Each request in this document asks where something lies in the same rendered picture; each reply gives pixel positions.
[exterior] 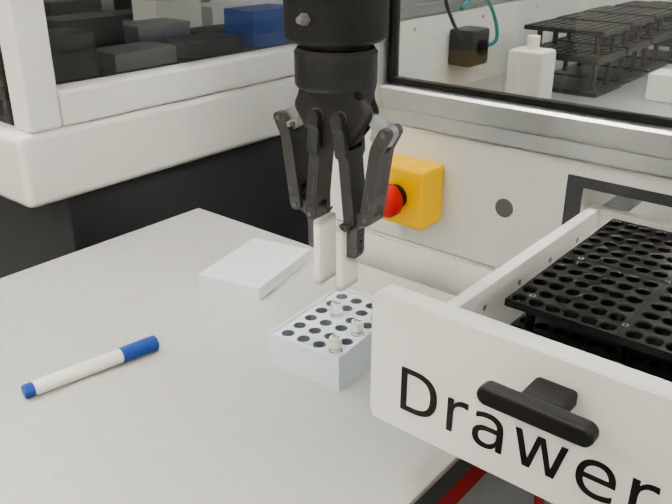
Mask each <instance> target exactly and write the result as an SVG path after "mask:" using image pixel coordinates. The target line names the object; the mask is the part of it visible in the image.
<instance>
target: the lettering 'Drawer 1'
mask: <svg viewBox="0 0 672 504"><path fill-rule="evenodd" d="M408 374H410V375H412V376H414V377H417V378H418V379H420V380H421V381H423V382H424V383H425V384H426V386H427V387H428V389H429V393H430V404H429V407H428V409H427V410H426V411H418V410H415V409H413V408H411V407H408V406H406V398H407V376H408ZM436 404H437V396H436V391H435V389H434V387H433V385H432V383H431V382H430V381H429V380H428V379H427V378H426V377H424V376H423V375H421V374H419V373H417V372H415V371H413V370H411V369H408V368H406V367H404V366H402V373H401V397H400V408H401V409H404V410H406V411H408V412H410V413H412V414H415V415H417V416H421V417H429V416H431V415H432V414H433V413H434V412H435V409H436ZM456 407H462V408H464V409H466V410H467V411H468V404H466V403H463V402H456V403H454V399H452V398H450V397H448V404H447V418H446V430H449V431H452V419H453V411H454V409H455V408H456ZM476 416H481V417H485V418H488V419H490V420H491V421H493V422H494V423H495V425H496V427H497V431H496V430H494V429H492V428H489V427H487V426H484V425H475V426H474V427H473V429H472V437H473V439H474V441H475V442H476V443H477V444H478V445H479V446H481V447H483V448H486V449H493V448H495V452H496V453H498V454H500V455H501V450H502V442H503V427H502V424H501V423H500V421H499V420H498V419H497V418H496V417H494V416H493V415H491V414H489V413H486V412H482V411H476ZM479 430H484V431H487V432H489V433H492V434H494V435H496V441H495V442H494V443H493V444H486V443H484V442H482V441H481V440H480V439H479V437H478V432H479ZM516 432H517V439H518V445H519V452H520V459H521V465H524V466H526V467H528V468H529V467H530V465H531V463H532V461H533V459H534V457H535V455H536V453H537V451H538V449H539V447H540V445H541V450H542V457H543V464H544V471H545V476H547V477H549V478H551V479H553V478H554V476H555V474H556V473H557V471H558V469H559V467H560V465H561V463H562V461H563V459H564V458H565V456H566V454H567V452H568V450H569V449H567V448H565V447H561V449H560V451H559V453H558V455H557V457H556V459H555V461H554V463H553V465H552V466H551V468H550V466H549V459H548V452H547V445H546V439H544V438H542V437H539V436H538V437H537V439H536V441H535V443H534V445H533V447H532V449H531V451H530V453H529V455H528V457H526V450H525V443H524V437H523V430H522V429H521V428H519V427H516ZM588 466H596V467H599V468H601V469H602V470H604V471H605V473H606V474H607V476H608V479H609V482H607V481H604V480H602V479H600V478H598V477H595V476H593V475H591V474H589V473H586V472H584V470H585V468H586V467H588ZM583 477H586V478H588V479H590V480H592V481H594V482H597V483H599V484H601V485H603V486H605V487H608V488H610V489H612V490H614V491H615V488H616V479H615V476H614V474H613V472H612V471H611V469H610V468H609V467H607V466H606V465H605V464H603V463H601V462H599V461H596V460H591V459H587V460H583V461H582V462H580V463H579V465H578V466H577V468H576V472H575V478H576V482H577V484H578V486H579V488H580V489H581V490H582V491H583V492H584V493H585V494H586V495H587V496H589V497H590V498H592V499H594V500H597V501H599V502H602V503H606V504H611V500H612V498H605V497H601V496H598V495H596V494H594V493H592V492H591V491H589V490H588V489H587V488H586V486H585V484H584V482H583ZM640 484H641V481H640V480H638V479H636V478H633V481H632V486H631V491H630V496H629V501H628V504H636V503H637V498H638V495H639V493H640V492H641V491H643V490H650V491H653V492H655V493H656V494H658V495H660V490H661V489H660V488H658V487H656V486H653V485H649V484H645V485H642V486H640Z"/></svg>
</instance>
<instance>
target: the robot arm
mask: <svg viewBox="0 0 672 504"><path fill-rule="evenodd" d="M388 17H389V0H283V20H284V38H285V39H286V40H287V41H289V42H292V43H295V44H299V45H298V46H296V49H294V76H295V84H296V86H297V87H298V88H299V91H298V95H297V97H296V99H295V105H293V106H291V107H288V108H285V109H282V110H279V111H276V112H275V113H274V115H273V118H274V121H275V123H276V125H277V128H278V130H279V132H280V135H281V140H282V147H283V154H284V161H285V169H286V176H287V183H288V190H289V197H290V204H291V206H292V208H293V209H295V210H298V209H300V210H301V211H303V212H304V213H305V215H306V217H307V218H308V232H309V233H308V236H309V237H308V242H309V245H310V247H313V248H314V283H315V284H317V285H321V284H322V283H324V282H325V281H327V280H329V279H330V278H332V277H333V276H335V275H336V290H337V291H339V292H342V291H344V290H345V289H347V288H348V287H350V286H351V285H353V284H354V283H356V282H357V281H358V257H359V256H360V255H362V254H363V252H364V235H365V227H368V226H370V225H372V224H373V223H375V222H377V221H378V220H380V219H382V218H383V215H384V209H385V203H386V197H387V190H388V184H389V178H390V172H391V165H392V159H393V153H394V148H395V146H396V144H397V142H398V141H399V139H400V137H401V135H402V133H403V128H402V126H401V125H400V124H398V123H395V124H393V125H391V124H390V123H389V122H387V121H386V120H385V119H384V118H382V117H381V116H380V115H379V108H378V105H377V103H376V100H375V89H376V85H377V73H378V49H376V47H375V46H374V45H373V44H377V43H380V42H383V41H384V40H386V39H387V37H388ZM303 123H304V124H303ZM304 125H305V127H306V128H307V130H308V133H307V138H306V131H305V127H304ZM370 128H371V131H372V133H371V136H370V141H371V142H373V143H372V145H371V148H370V151H369V156H368V163H367V170H366V177H365V176H364V162H363V154H364V152H365V135H366V134H367V132H368V131H369V129H370ZM333 155H335V158H336V159H337V160H338V164H339V176H340V188H341V200H342V212H343V223H341V224H339V225H337V226H336V213H335V212H331V211H330V210H332V208H333V206H331V205H329V202H330V190H331V178H332V167H333ZM330 206H331V207H330ZM328 211H330V212H329V213H327V214H326V212H328Z"/></svg>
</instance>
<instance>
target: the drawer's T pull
mask: <svg viewBox="0 0 672 504"><path fill-rule="evenodd" d="M577 397H578V394H577V392H576V391H575V390H573V389H570V388H567V387H565V386H562V385H560V384H557V383H555V382H552V381H549V380H547V379H544V378H542V377H537V378H536V379H535V380H533V381H532V382H531V383H530V384H529V385H528V386H527V387H526V388H525V389H524V390H523V391H522V392H519V391H517V390H514V389H512V388H510V387H507V386H505V385H502V384H500V383H497V382H495V381H491V380H489V381H486V382H485V383H483V384H482V385H481V386H480V387H479V388H478V390H477V398H478V400H479V401H480V402H481V403H482V404H483V405H485V406H488V407H490V408H492V409H495V410H497V411H499V412H501V413H504V414H506V415H508V416H511V417H513V418H515V419H518V420H520V421H522V422H525V423H527V424H529V425H532V426H534V427H536V428H539V429H541V430H543V431H546V432H548V433H550V434H553V435H555V436H557V437H560V438H562V439H564V440H567V441H569V442H571V443H574V444H576V445H578V446H581V447H585V448H586V447H590V446H591V445H593V444H594V442H595V441H596V440H597V439H598V437H599V428H598V427H597V425H596V424H595V423H594V422H593V421H591V420H588V419H586V418H583V417H581V416H579V415H576V414H574V413H571V410H572V409H573V408H574V407H575V406H576V403H577Z"/></svg>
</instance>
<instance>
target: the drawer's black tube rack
mask: <svg viewBox="0 0 672 504"><path fill-rule="evenodd" d="M517 291H520V292H523V293H526V294H529V296H530V297H539V298H542V299H545V300H548V301H551V302H554V303H557V304H560V305H564V306H567V307H570V308H573V309H576V310H579V311H582V312H585V313H589V314H592V315H595V316H598V317H601V318H604V319H607V320H610V321H614V322H617V323H620V324H622V326H623V327H622V328H621V329H620V330H619V331H618V332H617V333H616V334H615V335H616V336H617V335H618V334H619V333H620V332H621V331H622V330H623V329H624V327H632V328H635V329H639V330H642V331H645V332H648V333H651V334H654V335H657V336H660V337H663V338H667V339H670V340H672V232H668V231H664V230H659V229H655V228H651V227H647V226H643V225H638V224H634V223H630V222H626V221H622V220H618V219H612V220H610V221H609V222H608V223H606V224H605V225H604V226H602V227H601V228H600V229H598V230H597V231H596V232H594V233H593V234H592V235H590V236H589V237H588V238H586V239H585V240H583V241H582V242H581V243H579V244H578V245H577V246H575V247H574V248H573V249H571V250H570V251H569V252H567V253H566V254H565V255H563V256H562V257H561V258H559V259H558V260H557V261H555V262H554V263H552V264H551V265H550V266H548V267H547V268H546V269H544V270H543V271H542V272H540V273H539V274H538V275H536V276H535V277H534V278H532V279H531V280H530V281H528V282H527V283H525V284H524V285H523V286H521V287H520V288H519V289H517ZM510 325H511V326H514V327H517V328H519V329H522V330H525V331H528V332H531V333H534V334H536V335H539V336H542V337H545V338H548V339H551V340H554V341H556V342H559V343H562V344H565V345H568V346H571V347H573V348H576V349H579V350H582V351H585V352H588V353H590V354H593V355H596V356H599V357H602V358H605V359H607V360H610V361H613V362H616V363H619V364H622V365H625V366H627V367H630V368H633V369H636V370H639V371H642V372H644V373H647V374H650V375H653V376H656V377H659V378H661V379H664V380H667V381H670V382H672V362H671V361H668V360H665V359H662V358H659V357H656V356H653V355H650V354H647V353H644V352H641V351H638V350H636V349H633V348H630V347H627V346H624V345H621V344H618V343H615V342H612V341H609V340H606V339H603V338H600V337H597V336H594V335H591V334H588V333H585V332H582V331H579V330H576V329H573V328H570V327H567V326H564V325H561V324H558V323H555V322H552V321H549V320H546V319H543V318H540V317H537V316H534V315H532V314H529V313H526V312H525V313H523V314H522V315H521V316H520V317H518V318H517V319H516V320H515V321H513V322H512V323H511V324H510Z"/></svg>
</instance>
